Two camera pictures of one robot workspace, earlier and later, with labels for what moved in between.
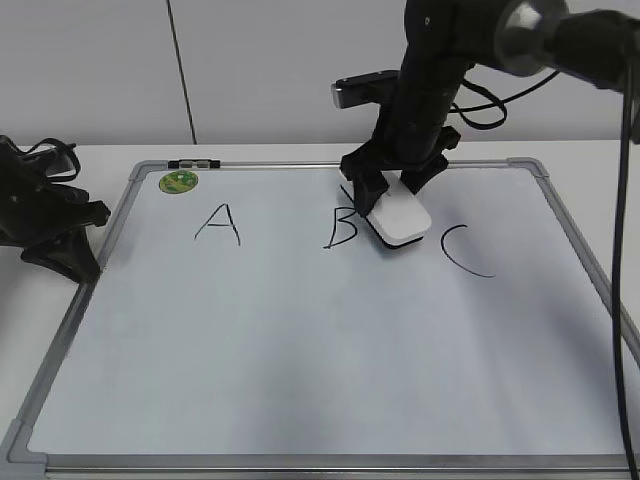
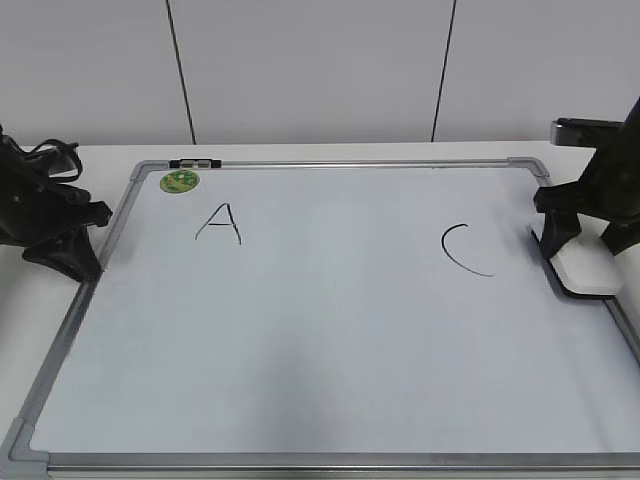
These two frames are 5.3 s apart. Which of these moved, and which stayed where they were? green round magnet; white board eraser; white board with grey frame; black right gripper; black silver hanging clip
Moved: white board eraser; black right gripper
Stayed: green round magnet; black silver hanging clip; white board with grey frame
